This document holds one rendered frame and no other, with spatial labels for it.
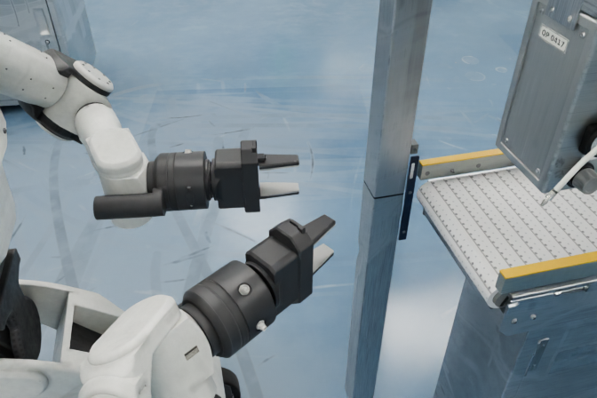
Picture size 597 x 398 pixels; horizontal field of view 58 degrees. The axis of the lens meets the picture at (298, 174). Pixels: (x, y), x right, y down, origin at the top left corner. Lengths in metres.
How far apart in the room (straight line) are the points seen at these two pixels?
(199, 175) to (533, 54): 0.46
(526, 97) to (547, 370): 0.67
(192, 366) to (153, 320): 0.07
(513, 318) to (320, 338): 1.00
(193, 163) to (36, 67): 0.32
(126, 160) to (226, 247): 1.33
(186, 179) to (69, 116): 0.31
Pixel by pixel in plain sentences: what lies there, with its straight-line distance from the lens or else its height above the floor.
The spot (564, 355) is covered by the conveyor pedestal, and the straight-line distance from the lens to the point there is 1.19.
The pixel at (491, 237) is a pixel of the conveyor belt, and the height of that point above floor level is 0.86.
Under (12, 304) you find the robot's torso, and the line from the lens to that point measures 0.86.
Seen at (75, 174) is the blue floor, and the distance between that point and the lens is 2.62.
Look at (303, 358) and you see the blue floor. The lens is 1.76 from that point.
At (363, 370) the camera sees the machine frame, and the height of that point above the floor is 0.28.
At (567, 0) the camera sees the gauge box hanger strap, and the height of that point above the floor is 1.27.
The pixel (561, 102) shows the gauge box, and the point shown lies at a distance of 0.62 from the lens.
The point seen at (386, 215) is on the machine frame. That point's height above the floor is 0.78.
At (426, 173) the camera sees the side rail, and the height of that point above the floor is 0.88.
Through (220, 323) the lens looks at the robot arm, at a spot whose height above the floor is 0.98.
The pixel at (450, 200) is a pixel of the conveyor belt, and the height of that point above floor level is 0.86.
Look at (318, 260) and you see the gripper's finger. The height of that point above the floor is 0.93.
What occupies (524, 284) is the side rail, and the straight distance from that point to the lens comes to 0.83.
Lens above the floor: 1.45
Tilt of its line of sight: 37 degrees down
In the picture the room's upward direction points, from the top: straight up
